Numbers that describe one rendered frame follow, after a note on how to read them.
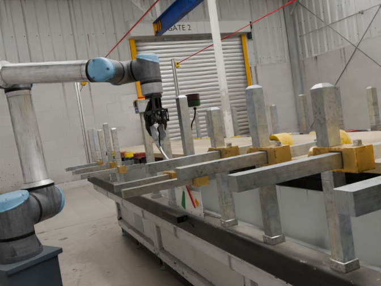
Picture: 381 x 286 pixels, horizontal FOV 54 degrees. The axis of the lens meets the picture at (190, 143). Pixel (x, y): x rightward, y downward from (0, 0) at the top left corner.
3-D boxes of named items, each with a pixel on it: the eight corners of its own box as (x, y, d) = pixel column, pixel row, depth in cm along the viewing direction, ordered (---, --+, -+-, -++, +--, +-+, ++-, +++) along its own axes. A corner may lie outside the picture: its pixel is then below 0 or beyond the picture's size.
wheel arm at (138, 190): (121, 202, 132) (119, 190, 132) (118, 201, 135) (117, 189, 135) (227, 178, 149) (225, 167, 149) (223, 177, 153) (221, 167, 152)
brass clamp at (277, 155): (274, 167, 94) (272, 147, 94) (245, 165, 106) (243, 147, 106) (294, 163, 97) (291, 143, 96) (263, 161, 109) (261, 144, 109)
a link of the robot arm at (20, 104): (19, 226, 173) (-14, 66, 170) (45, 216, 190) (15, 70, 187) (45, 223, 168) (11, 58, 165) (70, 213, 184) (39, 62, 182)
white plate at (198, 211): (202, 219, 140) (198, 192, 139) (176, 208, 164) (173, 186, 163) (204, 218, 140) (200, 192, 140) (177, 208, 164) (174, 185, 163)
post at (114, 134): (122, 196, 262) (111, 128, 260) (121, 195, 266) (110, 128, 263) (126, 194, 264) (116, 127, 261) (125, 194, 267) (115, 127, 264)
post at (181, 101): (195, 216, 148) (178, 95, 145) (192, 214, 151) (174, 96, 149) (203, 214, 149) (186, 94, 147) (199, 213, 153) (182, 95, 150)
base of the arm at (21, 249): (9, 266, 149) (5, 242, 148) (-13, 261, 160) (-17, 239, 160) (51, 249, 164) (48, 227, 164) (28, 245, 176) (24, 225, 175)
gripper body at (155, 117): (152, 125, 148) (148, 94, 147) (145, 126, 156) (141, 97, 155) (170, 122, 151) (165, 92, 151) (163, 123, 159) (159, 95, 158)
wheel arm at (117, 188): (116, 194, 156) (114, 184, 156) (114, 193, 159) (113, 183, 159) (208, 175, 174) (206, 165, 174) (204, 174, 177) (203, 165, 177)
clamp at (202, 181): (197, 186, 140) (195, 173, 140) (183, 184, 153) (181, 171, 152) (210, 184, 143) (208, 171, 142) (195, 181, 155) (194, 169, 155)
